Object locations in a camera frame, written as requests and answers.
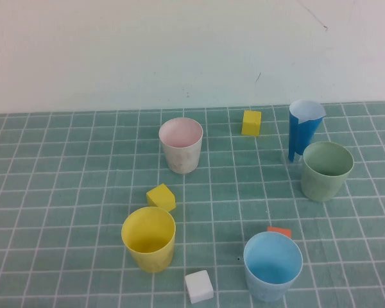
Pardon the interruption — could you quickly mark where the yellow plastic cup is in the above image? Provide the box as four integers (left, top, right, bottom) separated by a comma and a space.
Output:
121, 207, 176, 274

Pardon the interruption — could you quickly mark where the pale green plastic cup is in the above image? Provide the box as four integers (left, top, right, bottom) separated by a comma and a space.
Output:
300, 141, 355, 203

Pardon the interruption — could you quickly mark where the light blue plastic cup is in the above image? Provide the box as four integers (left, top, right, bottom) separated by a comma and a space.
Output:
243, 232, 304, 302

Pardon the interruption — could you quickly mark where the white cup pink inside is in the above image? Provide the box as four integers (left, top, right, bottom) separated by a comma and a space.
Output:
158, 117, 203, 175

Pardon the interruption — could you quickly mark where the yellow foam cube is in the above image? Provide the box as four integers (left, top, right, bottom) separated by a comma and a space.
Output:
241, 110, 262, 137
146, 183, 176, 212

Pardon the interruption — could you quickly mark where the blue paper wrapped clear glass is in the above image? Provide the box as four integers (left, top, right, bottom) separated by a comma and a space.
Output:
281, 99, 326, 164

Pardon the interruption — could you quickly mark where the orange foam cube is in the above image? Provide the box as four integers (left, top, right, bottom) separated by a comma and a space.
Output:
266, 226, 292, 240

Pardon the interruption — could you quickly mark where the green checked tablecloth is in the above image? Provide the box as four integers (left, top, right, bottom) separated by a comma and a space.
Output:
0, 101, 385, 308

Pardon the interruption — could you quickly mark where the white foam cube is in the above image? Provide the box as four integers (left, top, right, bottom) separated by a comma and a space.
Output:
184, 269, 214, 305

